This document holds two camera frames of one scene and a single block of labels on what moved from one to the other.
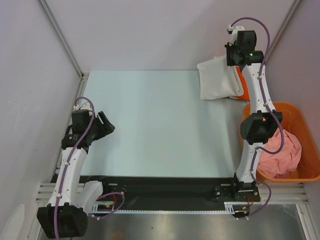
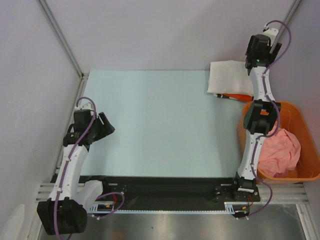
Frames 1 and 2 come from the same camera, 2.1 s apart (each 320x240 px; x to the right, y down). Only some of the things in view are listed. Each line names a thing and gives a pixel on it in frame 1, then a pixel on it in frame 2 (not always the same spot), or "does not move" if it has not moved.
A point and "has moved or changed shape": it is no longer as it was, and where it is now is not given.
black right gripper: x=231 y=62 -> x=270 y=57
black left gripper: x=106 y=128 does not move
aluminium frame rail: x=46 y=187 does not move
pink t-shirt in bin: x=278 y=165 does not move
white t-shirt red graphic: x=218 y=80 has moved or changed shape
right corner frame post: x=280 y=32 does not move
